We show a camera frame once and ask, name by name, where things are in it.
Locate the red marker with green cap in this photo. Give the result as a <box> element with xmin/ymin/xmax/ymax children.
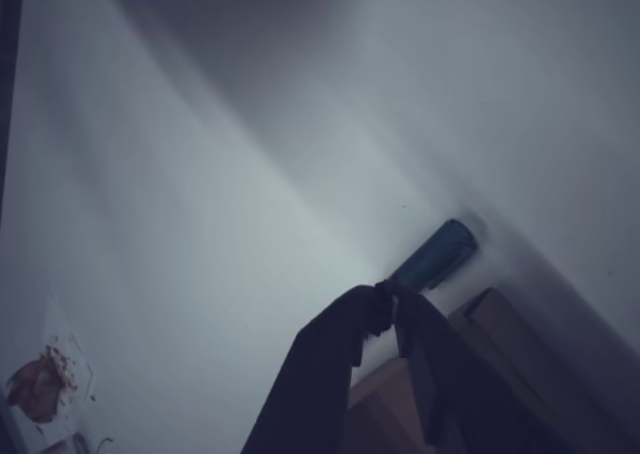
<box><xmin>392</xmin><ymin>217</ymin><xmax>479</xmax><ymax>291</ymax></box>

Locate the brown stained paper scrap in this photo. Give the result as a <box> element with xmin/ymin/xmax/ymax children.
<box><xmin>4</xmin><ymin>331</ymin><xmax>96</xmax><ymax>425</ymax></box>

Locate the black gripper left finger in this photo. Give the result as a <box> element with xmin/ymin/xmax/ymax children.
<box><xmin>241</xmin><ymin>280</ymin><xmax>399</xmax><ymax>454</ymax></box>

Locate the open cardboard box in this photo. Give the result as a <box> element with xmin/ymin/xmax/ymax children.
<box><xmin>343</xmin><ymin>286</ymin><xmax>616</xmax><ymax>454</ymax></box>

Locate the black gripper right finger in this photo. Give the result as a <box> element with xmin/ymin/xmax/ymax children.
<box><xmin>394</xmin><ymin>287</ymin><xmax>580</xmax><ymax>454</ymax></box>

